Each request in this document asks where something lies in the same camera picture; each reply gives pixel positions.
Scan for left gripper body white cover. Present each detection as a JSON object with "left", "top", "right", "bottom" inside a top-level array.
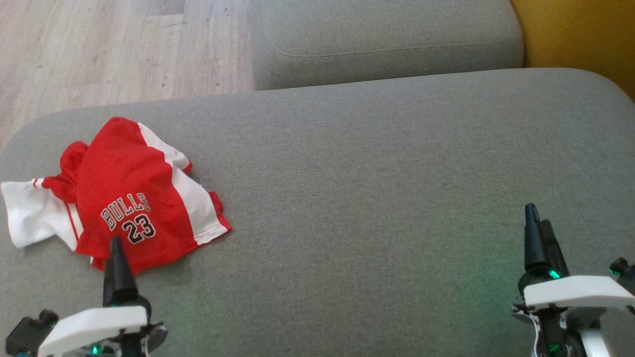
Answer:
[{"left": 39, "top": 294, "right": 168, "bottom": 357}]

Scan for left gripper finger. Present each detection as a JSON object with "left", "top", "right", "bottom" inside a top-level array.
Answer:
[{"left": 103, "top": 237, "right": 138, "bottom": 305}]

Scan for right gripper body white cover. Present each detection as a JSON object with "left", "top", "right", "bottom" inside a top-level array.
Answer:
[{"left": 512, "top": 267, "right": 635, "bottom": 357}]

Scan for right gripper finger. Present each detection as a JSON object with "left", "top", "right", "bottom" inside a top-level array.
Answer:
[
  {"left": 540, "top": 220, "right": 570, "bottom": 279},
  {"left": 524, "top": 203, "right": 549, "bottom": 272}
]

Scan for red basketball shorts white stripes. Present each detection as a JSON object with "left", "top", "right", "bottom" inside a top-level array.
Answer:
[{"left": 74, "top": 117, "right": 232, "bottom": 276}]

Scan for red shirt white sleeves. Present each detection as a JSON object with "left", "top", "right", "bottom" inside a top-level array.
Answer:
[{"left": 1, "top": 141, "right": 92, "bottom": 251}]

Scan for large yellow sofa back cushion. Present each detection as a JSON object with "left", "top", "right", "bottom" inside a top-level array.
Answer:
[{"left": 510, "top": 0, "right": 635, "bottom": 103}]

